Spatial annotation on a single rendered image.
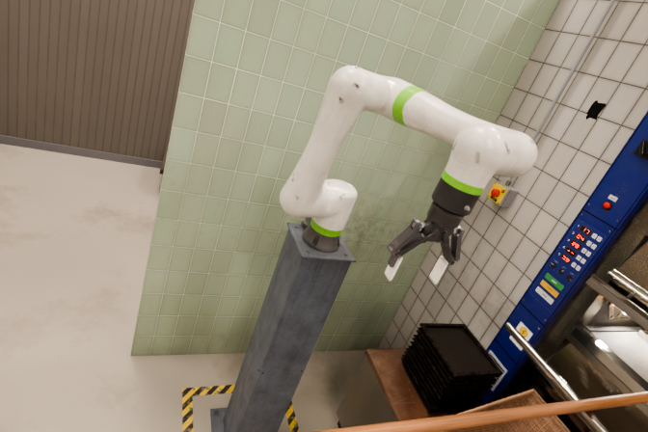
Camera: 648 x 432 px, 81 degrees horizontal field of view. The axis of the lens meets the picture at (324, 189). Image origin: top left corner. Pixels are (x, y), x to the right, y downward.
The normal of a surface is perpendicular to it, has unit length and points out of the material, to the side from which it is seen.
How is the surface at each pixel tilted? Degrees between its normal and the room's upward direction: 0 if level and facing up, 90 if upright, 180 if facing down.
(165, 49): 90
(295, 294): 90
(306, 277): 90
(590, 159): 90
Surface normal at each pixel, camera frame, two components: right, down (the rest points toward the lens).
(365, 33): 0.30, 0.47
